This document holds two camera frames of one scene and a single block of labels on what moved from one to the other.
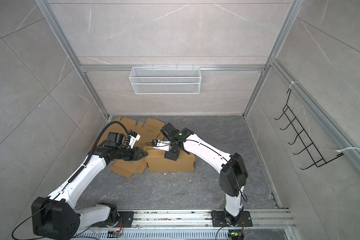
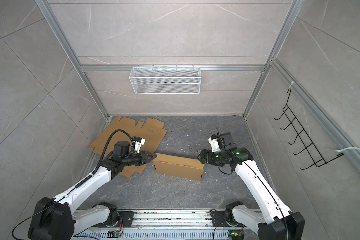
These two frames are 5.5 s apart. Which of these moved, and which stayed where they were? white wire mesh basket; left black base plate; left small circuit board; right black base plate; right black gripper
Moved: right black gripper
Stayed: left small circuit board; right black base plate; left black base plate; white wire mesh basket
